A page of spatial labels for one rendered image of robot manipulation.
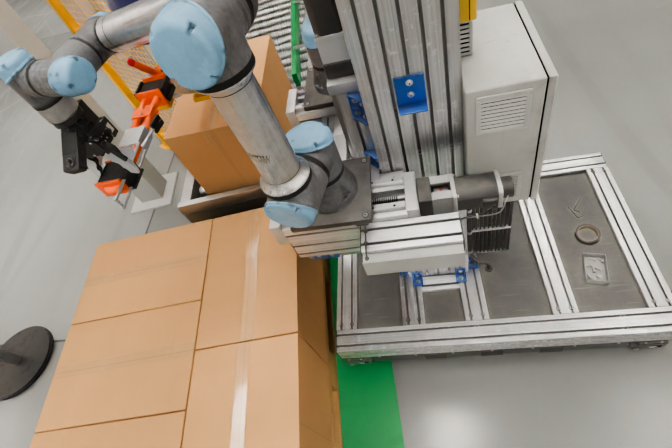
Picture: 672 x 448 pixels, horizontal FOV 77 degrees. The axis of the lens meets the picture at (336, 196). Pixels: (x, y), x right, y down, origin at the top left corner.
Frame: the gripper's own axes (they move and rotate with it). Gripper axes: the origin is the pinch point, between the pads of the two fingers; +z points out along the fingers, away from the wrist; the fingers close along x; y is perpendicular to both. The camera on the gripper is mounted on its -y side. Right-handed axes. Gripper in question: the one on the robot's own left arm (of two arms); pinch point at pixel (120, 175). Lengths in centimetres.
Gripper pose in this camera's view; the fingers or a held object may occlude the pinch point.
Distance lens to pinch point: 123.4
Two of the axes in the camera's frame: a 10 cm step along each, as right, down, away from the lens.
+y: 0.2, -7.9, 6.1
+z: 2.7, 5.9, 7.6
